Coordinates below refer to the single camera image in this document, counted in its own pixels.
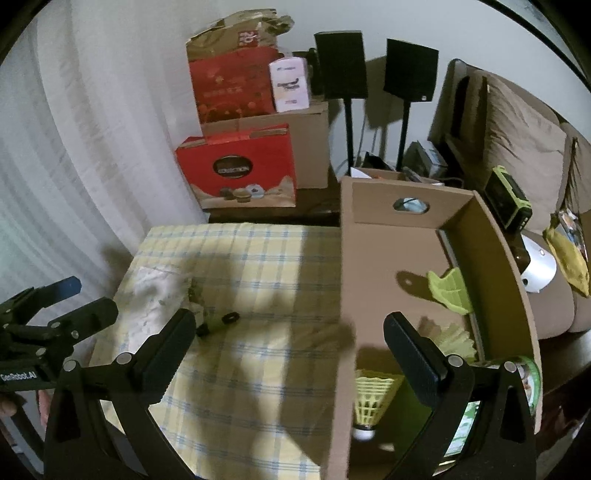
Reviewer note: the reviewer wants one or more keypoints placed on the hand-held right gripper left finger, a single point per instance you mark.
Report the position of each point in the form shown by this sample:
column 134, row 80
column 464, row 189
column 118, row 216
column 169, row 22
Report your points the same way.
column 168, row 355

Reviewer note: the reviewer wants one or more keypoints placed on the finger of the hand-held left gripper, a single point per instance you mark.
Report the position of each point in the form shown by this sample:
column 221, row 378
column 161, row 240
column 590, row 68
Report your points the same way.
column 62, row 288
column 90, row 316

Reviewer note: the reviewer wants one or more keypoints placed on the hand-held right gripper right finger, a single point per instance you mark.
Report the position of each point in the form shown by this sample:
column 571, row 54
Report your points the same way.
column 413, row 355

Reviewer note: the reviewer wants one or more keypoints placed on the yellow-green shuttlecock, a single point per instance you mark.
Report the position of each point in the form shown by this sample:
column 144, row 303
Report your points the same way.
column 371, row 397
column 455, row 341

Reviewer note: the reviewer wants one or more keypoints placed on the green black tool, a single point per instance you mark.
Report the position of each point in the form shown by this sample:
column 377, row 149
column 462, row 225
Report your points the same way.
column 214, row 321

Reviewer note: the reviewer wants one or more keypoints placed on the white printed cloth pouch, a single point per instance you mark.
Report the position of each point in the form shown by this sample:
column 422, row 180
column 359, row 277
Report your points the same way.
column 152, row 295

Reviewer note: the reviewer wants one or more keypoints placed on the green leaf-shaped piece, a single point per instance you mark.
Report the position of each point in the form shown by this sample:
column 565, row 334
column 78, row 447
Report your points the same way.
column 450, row 288

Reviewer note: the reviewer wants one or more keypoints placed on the brown cardboard box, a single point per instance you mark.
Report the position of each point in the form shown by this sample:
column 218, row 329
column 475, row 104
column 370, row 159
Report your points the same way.
column 309, row 147
column 383, row 249

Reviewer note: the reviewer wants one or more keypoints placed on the green snack can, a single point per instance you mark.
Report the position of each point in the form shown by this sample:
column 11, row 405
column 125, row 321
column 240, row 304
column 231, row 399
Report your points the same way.
column 531, row 383

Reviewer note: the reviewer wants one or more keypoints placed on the person's left hand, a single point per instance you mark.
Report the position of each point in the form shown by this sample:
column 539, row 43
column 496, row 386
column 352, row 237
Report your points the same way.
column 44, row 406

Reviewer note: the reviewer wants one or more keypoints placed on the yellow checked tablecloth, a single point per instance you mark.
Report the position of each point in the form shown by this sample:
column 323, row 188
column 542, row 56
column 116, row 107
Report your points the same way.
column 258, row 369

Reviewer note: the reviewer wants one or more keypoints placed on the brown sofa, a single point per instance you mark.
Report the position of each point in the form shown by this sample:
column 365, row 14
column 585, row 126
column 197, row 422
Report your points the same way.
column 554, row 309

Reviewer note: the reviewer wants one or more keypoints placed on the white curtain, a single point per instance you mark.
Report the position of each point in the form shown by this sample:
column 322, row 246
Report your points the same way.
column 92, row 138

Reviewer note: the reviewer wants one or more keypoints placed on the white dome device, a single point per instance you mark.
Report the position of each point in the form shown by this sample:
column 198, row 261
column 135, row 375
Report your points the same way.
column 540, row 267

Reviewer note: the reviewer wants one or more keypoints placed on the dark wooden low cabinet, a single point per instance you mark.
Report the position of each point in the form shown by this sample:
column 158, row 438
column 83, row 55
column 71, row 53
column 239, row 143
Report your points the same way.
column 318, row 204

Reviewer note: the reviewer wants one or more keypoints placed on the yellow bag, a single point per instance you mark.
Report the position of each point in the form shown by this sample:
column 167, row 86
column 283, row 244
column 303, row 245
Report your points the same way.
column 572, row 265

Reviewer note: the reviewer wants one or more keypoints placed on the green black radio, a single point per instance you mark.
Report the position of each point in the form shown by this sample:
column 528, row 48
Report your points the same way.
column 505, row 196

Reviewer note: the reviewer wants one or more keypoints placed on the grey small box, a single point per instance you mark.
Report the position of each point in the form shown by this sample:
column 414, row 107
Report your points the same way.
column 427, row 159

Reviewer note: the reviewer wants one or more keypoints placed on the colourful snack packet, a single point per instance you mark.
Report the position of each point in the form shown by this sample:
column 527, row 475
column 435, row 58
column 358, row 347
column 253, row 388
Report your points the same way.
column 569, row 224

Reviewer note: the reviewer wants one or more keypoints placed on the red gift box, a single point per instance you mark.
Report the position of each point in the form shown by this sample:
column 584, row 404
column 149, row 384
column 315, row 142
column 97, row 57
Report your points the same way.
column 231, row 147

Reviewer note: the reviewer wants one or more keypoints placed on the closed brown cardboard box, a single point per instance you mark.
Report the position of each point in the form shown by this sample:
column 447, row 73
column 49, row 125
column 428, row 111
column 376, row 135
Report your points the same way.
column 309, row 147

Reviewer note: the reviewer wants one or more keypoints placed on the large brown sofa cushion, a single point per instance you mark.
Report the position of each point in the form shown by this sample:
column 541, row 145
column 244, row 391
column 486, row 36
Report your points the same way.
column 521, row 147

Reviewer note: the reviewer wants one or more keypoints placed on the red gift bag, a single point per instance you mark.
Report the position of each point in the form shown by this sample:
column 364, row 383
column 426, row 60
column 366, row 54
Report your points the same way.
column 231, row 83

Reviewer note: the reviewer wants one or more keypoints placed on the black speaker on stand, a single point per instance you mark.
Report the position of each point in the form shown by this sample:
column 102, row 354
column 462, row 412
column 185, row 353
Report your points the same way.
column 341, row 64
column 411, row 69

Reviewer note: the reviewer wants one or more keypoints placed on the white tissue pack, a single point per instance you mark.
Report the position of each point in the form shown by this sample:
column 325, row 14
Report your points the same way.
column 288, row 85

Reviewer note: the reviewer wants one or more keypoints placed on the crumpled gold paper bag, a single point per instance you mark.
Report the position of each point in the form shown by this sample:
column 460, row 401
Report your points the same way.
column 221, row 32

